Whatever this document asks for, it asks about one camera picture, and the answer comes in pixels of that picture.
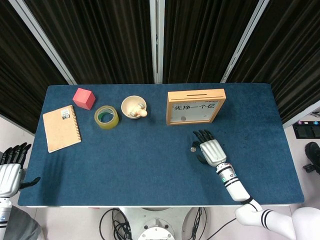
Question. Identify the beige ribbed bowl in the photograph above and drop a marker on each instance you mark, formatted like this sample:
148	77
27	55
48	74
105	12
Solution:
125	107

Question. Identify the beige spiral notebook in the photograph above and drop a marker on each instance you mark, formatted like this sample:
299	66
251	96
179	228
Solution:
61	130

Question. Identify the yellow packing tape roll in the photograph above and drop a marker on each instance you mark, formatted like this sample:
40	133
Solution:
110	125

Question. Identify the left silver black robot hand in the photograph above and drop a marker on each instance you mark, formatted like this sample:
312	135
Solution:
8	178

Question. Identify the wooden coin bank box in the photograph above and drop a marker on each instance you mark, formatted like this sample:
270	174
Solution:
175	96

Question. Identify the black shoe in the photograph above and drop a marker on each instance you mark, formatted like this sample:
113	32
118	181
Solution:
312	151

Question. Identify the black chair caster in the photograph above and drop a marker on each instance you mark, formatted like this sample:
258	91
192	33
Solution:
308	168

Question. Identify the silver coin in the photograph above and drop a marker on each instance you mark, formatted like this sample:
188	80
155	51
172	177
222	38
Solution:
192	149
183	118

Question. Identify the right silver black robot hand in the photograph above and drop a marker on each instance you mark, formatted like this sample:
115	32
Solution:
213	152

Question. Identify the grey partition post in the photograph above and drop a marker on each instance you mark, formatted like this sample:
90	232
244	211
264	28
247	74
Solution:
240	50
300	116
153	37
43	40

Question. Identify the black device with stickers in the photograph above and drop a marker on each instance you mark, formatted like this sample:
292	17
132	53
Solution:
306	131

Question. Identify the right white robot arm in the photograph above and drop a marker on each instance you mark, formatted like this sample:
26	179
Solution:
237	190

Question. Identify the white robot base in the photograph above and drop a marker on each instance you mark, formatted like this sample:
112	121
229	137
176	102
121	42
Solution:
155	231

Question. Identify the black pleated curtain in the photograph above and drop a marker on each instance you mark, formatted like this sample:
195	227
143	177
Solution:
20	75
287	50
200	42
100	42

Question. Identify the pink foam cube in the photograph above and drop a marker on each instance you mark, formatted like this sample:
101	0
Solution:
83	98

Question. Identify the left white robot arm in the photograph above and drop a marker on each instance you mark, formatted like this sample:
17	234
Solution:
3	212

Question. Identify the blue table cloth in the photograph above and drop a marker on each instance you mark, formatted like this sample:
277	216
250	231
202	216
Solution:
150	162

